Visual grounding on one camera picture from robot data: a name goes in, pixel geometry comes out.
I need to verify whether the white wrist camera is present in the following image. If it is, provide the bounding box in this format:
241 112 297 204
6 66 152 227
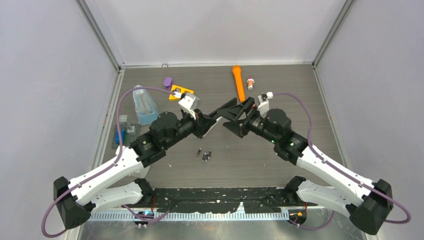
172 92 201 120
257 91 274 117

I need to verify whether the blue transparent plastic container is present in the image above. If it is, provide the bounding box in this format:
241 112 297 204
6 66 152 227
132 89 159 126

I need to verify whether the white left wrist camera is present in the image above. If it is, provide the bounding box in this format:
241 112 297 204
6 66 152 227
172 92 201 120

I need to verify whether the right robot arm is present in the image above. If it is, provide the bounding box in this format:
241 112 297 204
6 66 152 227
217 97 393 235

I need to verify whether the blue lego brick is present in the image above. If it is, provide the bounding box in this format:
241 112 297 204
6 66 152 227
115 129 127 145

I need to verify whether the grey lego baseplate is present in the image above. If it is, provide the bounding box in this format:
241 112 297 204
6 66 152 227
110 123 141 150

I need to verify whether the yellow triangle shape toy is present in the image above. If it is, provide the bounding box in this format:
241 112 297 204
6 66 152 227
168 84 195 101

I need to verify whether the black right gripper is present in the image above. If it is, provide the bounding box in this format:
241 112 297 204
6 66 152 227
217 96 279 144

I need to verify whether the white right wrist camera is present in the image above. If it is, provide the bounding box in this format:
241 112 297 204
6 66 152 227
257 91 274 117

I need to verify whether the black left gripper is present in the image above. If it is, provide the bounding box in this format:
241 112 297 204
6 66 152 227
163 108 216 149

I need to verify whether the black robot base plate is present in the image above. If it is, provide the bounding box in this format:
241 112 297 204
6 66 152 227
145 187 319 215

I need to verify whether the purple cylinder toy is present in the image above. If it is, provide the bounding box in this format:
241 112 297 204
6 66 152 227
163 77 174 90

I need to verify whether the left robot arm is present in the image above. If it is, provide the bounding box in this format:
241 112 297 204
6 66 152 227
53 94 221 230

